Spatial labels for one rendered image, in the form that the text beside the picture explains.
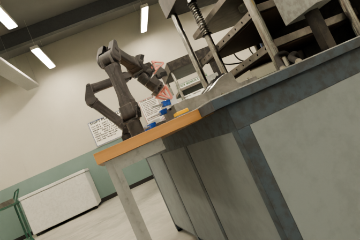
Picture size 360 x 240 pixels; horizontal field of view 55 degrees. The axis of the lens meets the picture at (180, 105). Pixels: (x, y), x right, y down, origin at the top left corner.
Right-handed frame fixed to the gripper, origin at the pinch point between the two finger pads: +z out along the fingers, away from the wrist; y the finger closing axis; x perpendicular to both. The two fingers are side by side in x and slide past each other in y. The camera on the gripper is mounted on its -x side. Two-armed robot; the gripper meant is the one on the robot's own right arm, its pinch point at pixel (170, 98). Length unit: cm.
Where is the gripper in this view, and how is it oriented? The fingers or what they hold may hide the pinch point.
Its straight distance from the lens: 182.8
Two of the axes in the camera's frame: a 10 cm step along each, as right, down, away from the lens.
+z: 7.9, 6.0, 1.1
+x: -5.4, 7.8, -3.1
